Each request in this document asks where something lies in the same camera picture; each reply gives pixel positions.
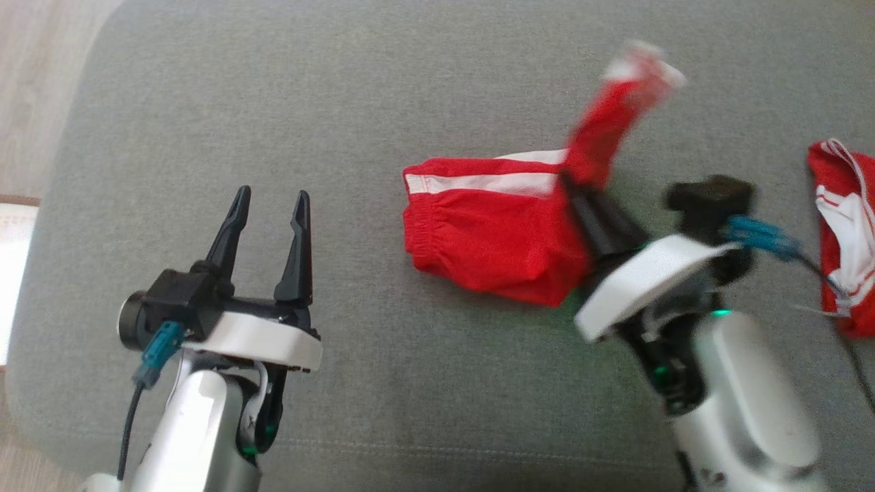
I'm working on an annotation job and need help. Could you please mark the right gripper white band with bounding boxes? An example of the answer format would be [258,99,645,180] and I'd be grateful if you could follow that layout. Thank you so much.
[559,172,739,343]

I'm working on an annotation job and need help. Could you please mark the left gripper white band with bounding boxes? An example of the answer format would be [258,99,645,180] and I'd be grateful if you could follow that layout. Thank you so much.
[179,185,324,374]

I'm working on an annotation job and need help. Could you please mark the red shorts with white stripe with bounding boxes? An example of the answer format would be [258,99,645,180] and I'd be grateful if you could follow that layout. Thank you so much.
[401,40,687,308]

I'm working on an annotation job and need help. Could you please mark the red mesh jersey white trim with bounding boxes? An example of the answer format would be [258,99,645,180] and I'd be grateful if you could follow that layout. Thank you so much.
[806,139,875,340]

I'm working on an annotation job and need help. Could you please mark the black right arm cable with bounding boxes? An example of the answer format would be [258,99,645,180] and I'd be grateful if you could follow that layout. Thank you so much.
[723,215,875,415]

